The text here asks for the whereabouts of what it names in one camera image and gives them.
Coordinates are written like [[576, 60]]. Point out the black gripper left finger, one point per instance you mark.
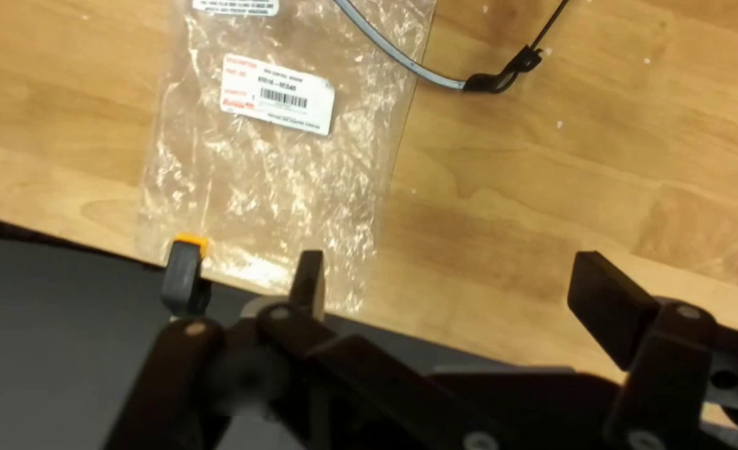
[[309, 283]]

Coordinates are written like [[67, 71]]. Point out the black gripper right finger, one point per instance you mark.
[[608, 301]]

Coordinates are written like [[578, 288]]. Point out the black clamp with orange pad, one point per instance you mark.
[[183, 278]]

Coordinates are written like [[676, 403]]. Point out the clear plastic bag with labels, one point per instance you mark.
[[283, 191]]

